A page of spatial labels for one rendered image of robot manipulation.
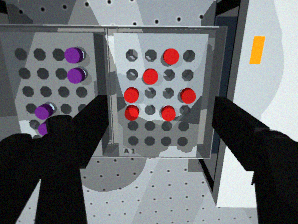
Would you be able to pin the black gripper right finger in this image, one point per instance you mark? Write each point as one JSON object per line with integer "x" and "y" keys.
{"x": 272, "y": 155}

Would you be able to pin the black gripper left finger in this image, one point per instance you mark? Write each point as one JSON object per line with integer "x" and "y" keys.
{"x": 54, "y": 158}

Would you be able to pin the grey block with round holes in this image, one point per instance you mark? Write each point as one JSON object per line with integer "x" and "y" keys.
{"x": 37, "y": 71}

